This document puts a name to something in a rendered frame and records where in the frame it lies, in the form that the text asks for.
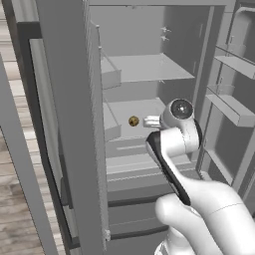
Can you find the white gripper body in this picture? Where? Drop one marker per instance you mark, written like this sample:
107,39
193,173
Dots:
151,121

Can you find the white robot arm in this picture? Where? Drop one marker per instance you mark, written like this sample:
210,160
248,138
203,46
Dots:
212,212

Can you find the brown potato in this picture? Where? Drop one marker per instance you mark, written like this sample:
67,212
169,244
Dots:
133,121

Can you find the grey door bin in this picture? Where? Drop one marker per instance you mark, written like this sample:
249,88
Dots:
232,109
109,74
111,126
237,64

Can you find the grey crisper drawer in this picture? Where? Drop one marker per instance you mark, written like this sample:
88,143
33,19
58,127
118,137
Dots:
132,166

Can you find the grey right fridge door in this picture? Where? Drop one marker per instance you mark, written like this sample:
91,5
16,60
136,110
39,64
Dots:
232,146

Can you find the grey fridge door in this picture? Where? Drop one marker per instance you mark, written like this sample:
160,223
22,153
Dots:
232,146
66,99

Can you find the grey left fridge door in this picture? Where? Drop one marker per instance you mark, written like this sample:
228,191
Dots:
66,99

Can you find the grey fridge body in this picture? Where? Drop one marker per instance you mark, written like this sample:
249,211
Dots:
132,30

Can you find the grey freezer drawer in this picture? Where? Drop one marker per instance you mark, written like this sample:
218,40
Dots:
132,219

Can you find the grey side panel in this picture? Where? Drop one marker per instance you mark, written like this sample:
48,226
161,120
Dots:
23,166

